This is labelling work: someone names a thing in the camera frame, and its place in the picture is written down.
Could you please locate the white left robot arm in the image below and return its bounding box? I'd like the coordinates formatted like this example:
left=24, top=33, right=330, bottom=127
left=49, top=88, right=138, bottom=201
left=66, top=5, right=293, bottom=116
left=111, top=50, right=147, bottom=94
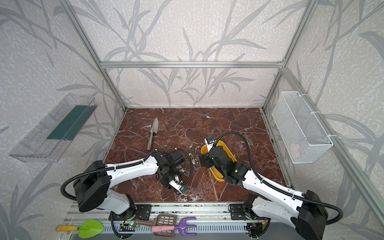
left=61, top=150, right=187, bottom=215

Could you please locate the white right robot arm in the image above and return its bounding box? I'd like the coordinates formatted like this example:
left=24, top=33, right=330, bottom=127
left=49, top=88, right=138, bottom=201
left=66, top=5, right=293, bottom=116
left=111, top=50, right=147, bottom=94
left=200, top=145, right=328, bottom=240

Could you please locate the yellow plastic tray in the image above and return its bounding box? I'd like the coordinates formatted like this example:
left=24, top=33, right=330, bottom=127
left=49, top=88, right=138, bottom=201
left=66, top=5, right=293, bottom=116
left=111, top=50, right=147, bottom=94
left=199, top=139, right=237, bottom=182

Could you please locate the grey toy trowel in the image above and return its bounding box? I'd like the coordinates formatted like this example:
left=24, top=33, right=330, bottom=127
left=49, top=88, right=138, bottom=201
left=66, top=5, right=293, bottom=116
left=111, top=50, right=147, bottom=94
left=147, top=118, right=159, bottom=151

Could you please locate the brown toy spatula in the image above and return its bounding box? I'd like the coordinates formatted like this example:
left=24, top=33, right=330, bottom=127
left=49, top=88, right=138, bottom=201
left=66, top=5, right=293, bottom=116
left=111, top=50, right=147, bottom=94
left=134, top=214, right=178, bottom=238

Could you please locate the pink object in basket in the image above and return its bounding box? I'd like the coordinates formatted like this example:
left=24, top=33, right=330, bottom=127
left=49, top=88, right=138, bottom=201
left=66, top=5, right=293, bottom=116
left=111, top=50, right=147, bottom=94
left=288, top=144, right=301, bottom=161

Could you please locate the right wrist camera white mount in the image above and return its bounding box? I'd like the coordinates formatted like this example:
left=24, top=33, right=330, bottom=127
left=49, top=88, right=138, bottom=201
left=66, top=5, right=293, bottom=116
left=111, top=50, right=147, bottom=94
left=205, top=137, right=216, bottom=148

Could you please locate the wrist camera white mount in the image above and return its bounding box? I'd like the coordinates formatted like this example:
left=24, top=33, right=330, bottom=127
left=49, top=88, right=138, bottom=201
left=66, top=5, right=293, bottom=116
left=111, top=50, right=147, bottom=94
left=205, top=137, right=216, bottom=148
left=169, top=180, right=188, bottom=195

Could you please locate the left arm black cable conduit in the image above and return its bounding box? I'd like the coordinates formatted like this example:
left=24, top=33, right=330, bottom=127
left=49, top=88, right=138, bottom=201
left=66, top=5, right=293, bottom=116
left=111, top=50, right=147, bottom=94
left=59, top=148, right=193, bottom=201

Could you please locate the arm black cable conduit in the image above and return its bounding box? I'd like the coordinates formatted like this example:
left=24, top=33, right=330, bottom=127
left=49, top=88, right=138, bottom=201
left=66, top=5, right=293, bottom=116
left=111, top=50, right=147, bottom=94
left=59, top=148, right=193, bottom=201
left=212, top=131, right=344, bottom=226

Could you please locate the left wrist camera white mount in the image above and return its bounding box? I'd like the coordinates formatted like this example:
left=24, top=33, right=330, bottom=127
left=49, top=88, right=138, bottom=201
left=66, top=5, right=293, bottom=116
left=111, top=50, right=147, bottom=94
left=169, top=180, right=188, bottom=195

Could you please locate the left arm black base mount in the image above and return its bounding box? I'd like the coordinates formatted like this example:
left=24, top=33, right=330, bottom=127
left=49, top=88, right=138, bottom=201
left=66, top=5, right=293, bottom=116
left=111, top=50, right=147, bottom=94
left=109, top=195, right=152, bottom=221

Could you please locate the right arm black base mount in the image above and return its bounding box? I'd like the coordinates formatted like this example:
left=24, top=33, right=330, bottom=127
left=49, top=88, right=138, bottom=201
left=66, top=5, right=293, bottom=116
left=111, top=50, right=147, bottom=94
left=228, top=195, right=260, bottom=220

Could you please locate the purple toy fork pink handle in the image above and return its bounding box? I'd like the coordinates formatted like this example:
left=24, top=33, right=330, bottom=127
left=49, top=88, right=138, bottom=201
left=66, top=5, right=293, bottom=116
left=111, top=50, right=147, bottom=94
left=151, top=217, right=197, bottom=237

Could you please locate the white slotted cable duct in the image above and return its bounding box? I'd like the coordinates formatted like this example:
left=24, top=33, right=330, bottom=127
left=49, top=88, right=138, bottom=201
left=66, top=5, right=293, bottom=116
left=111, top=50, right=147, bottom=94
left=103, top=223, right=250, bottom=234

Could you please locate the white wire mesh basket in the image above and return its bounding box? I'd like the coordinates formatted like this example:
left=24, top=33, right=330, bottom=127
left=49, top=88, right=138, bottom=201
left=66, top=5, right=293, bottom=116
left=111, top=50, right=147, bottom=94
left=272, top=91, right=334, bottom=164

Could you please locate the green toy shovel yellow handle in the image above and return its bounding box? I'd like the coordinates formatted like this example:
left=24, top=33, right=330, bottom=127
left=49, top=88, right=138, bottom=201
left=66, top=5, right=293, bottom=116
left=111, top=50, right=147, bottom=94
left=56, top=220, right=104, bottom=239

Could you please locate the clear plastic wall bin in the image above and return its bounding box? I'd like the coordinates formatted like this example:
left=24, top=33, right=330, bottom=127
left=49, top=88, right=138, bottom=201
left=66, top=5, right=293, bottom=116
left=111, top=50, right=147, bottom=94
left=9, top=94, right=98, bottom=163

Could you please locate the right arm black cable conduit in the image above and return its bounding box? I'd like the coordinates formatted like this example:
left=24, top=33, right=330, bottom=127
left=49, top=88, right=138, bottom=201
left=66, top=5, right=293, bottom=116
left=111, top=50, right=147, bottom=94
left=212, top=131, right=344, bottom=226

